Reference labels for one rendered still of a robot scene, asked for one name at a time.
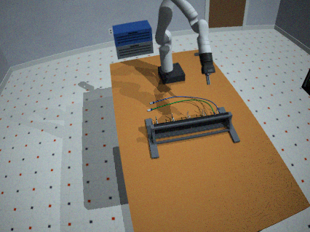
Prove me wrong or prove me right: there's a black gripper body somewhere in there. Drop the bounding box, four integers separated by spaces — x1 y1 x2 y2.
194 44 215 74

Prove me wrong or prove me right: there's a dark grey rack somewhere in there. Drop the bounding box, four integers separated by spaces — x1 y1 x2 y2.
146 107 240 159

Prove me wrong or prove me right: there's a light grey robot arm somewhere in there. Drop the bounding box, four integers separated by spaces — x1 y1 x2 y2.
155 0 210 72

